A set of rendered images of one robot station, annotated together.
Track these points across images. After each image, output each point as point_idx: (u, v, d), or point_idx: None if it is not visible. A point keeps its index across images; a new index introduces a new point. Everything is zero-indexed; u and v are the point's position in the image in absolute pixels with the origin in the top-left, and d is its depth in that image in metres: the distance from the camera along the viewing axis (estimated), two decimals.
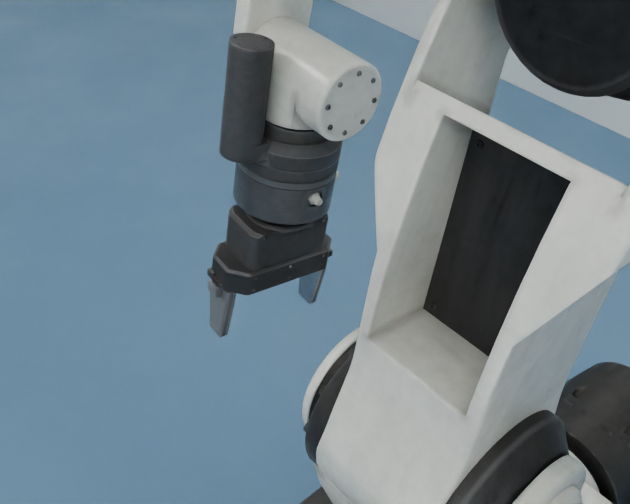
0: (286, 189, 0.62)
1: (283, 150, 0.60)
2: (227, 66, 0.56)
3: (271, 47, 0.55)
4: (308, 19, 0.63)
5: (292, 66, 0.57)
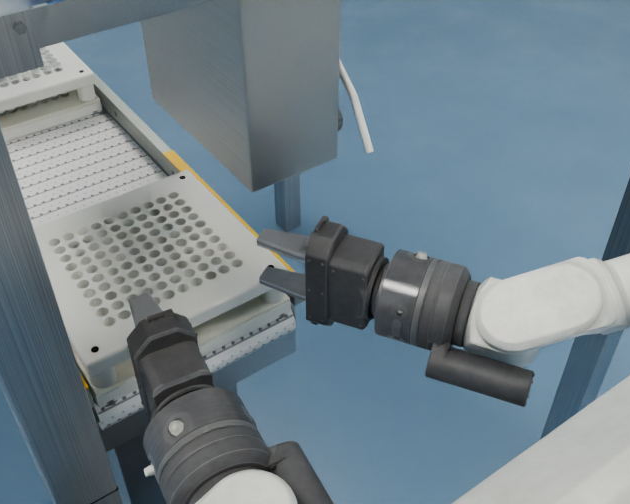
0: None
1: None
2: (503, 398, 0.69)
3: None
4: None
5: (519, 362, 0.72)
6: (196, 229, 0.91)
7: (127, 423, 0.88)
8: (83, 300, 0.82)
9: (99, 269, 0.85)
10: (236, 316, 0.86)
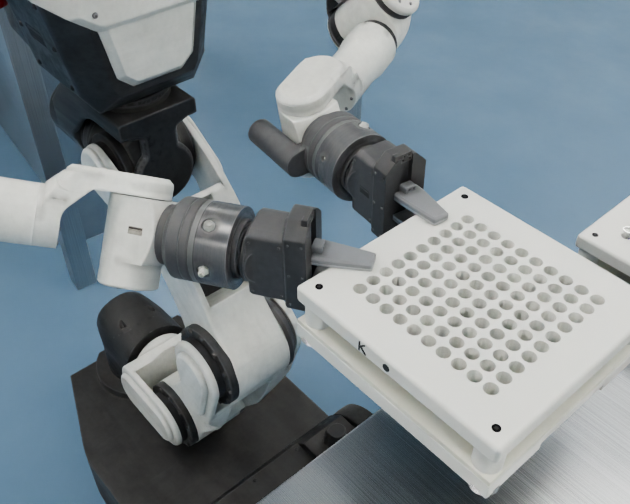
0: (199, 282, 0.78)
1: None
2: None
3: None
4: (117, 193, 0.76)
5: None
6: (429, 332, 0.67)
7: None
8: (509, 237, 0.77)
9: (516, 270, 0.74)
10: None
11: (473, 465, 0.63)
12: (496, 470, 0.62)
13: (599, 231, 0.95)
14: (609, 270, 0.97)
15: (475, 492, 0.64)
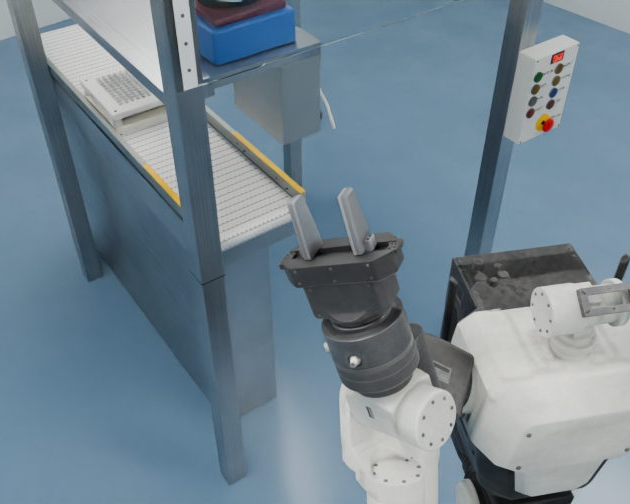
0: (384, 363, 0.75)
1: (416, 356, 0.80)
2: None
3: None
4: (351, 427, 0.84)
5: None
6: None
7: (222, 256, 1.87)
8: None
9: None
10: None
11: None
12: None
13: None
14: None
15: None
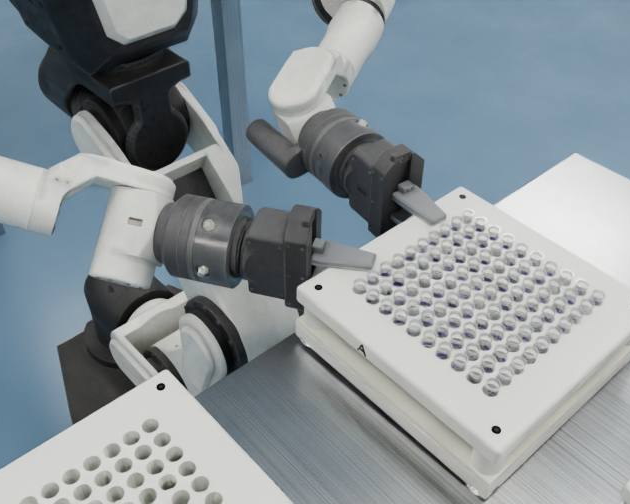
0: (198, 281, 0.77)
1: None
2: None
3: None
4: (120, 182, 0.77)
5: None
6: None
7: None
8: (193, 456, 0.58)
9: None
10: None
11: None
12: None
13: (325, 282, 0.72)
14: None
15: None
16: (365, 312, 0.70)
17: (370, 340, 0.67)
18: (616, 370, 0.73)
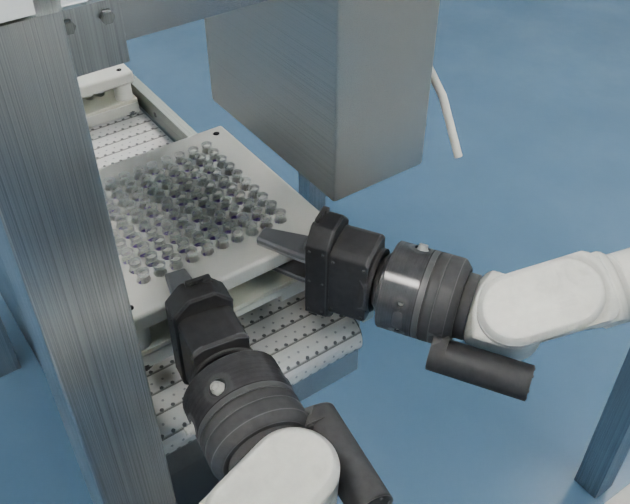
0: None
1: None
2: (503, 392, 0.68)
3: None
4: None
5: (520, 356, 0.71)
6: None
7: (183, 450, 0.81)
8: None
9: None
10: None
11: None
12: None
13: (309, 227, 0.78)
14: None
15: None
16: (280, 202, 0.82)
17: (282, 183, 0.84)
18: None
